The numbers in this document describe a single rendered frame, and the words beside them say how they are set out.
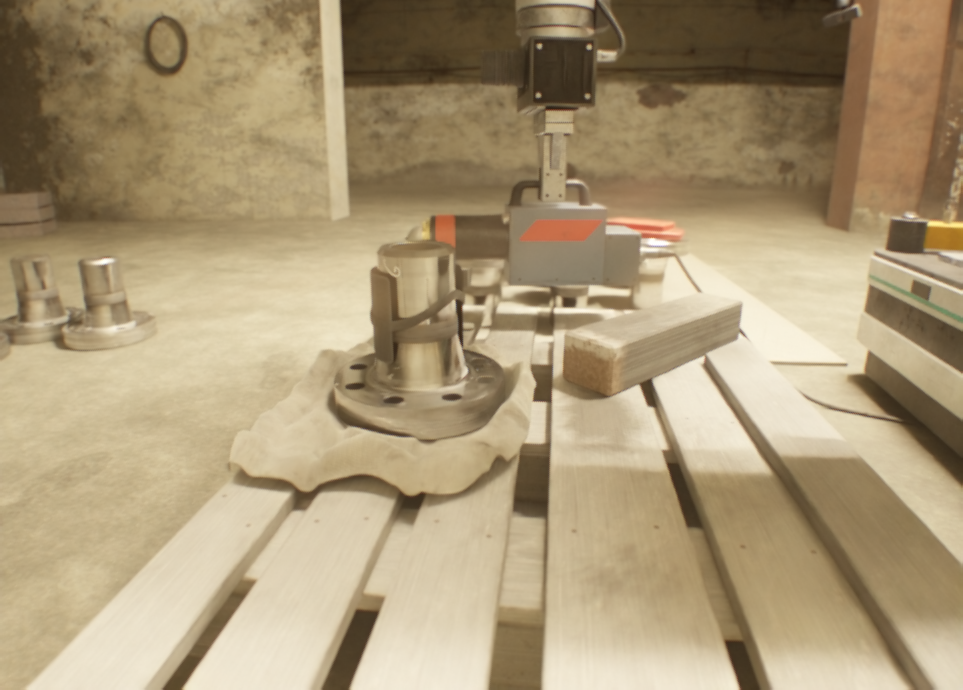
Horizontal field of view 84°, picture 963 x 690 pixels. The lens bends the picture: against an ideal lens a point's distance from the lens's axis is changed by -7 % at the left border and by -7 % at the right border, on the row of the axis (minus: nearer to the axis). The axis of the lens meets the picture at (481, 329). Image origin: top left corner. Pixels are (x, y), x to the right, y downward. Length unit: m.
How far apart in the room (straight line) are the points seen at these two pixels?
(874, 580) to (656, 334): 0.54
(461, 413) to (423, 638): 0.35
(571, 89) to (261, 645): 1.03
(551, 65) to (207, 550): 0.98
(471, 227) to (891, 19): 4.25
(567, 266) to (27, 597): 1.06
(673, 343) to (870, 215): 4.09
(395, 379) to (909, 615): 0.63
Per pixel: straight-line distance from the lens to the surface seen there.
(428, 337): 0.81
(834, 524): 0.70
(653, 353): 1.03
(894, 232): 1.58
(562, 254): 1.25
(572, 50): 1.21
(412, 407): 0.78
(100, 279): 1.94
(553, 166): 1.26
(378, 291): 0.82
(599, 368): 0.95
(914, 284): 1.39
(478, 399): 0.80
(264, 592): 0.59
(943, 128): 5.23
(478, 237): 1.25
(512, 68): 1.27
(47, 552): 1.02
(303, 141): 4.91
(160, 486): 1.10
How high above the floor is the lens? 0.52
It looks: 17 degrees down
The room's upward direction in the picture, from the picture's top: straight up
